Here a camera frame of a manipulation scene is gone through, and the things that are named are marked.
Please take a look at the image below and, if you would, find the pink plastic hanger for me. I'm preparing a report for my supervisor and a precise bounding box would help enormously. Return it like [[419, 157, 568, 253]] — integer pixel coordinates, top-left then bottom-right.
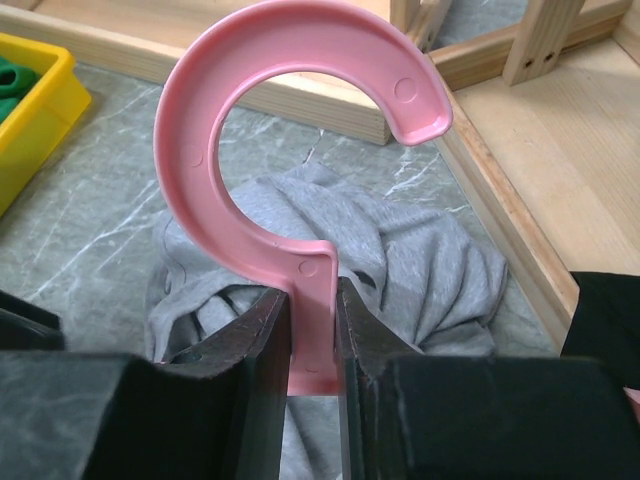
[[152, 0, 454, 398]]

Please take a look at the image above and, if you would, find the green garment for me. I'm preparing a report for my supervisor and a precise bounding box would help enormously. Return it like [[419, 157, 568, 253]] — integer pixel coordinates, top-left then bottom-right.
[[0, 57, 41, 123]]

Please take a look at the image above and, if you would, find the grey tank top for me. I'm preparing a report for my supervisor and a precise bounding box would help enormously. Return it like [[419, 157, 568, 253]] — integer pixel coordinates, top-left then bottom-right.
[[144, 162, 509, 480]]

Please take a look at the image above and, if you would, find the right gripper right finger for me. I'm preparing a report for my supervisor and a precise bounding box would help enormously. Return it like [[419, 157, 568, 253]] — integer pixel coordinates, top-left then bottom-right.
[[335, 278, 639, 479]]

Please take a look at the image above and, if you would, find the black garment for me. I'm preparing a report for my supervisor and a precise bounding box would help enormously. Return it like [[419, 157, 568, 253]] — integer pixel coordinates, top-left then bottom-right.
[[561, 272, 639, 390]]

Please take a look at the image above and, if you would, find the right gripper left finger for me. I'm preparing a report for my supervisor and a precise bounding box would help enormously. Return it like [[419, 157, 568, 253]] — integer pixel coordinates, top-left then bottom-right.
[[82, 289, 291, 479]]

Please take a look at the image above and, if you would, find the left wooden clothes rack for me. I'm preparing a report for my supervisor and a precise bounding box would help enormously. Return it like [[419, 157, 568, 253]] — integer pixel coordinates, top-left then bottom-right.
[[1, 1, 453, 145]]

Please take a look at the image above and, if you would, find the wooden clothes rack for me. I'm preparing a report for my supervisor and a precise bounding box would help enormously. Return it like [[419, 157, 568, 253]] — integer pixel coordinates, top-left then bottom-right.
[[431, 1, 639, 345], [1, 1, 453, 145]]

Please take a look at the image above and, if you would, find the yellow plastic bin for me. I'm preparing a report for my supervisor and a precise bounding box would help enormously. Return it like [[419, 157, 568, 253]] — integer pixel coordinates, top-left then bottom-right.
[[1, 33, 91, 212]]

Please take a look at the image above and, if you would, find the right wooden clothes rack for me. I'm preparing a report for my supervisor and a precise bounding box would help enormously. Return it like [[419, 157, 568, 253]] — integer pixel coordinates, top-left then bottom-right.
[[431, 1, 639, 345]]

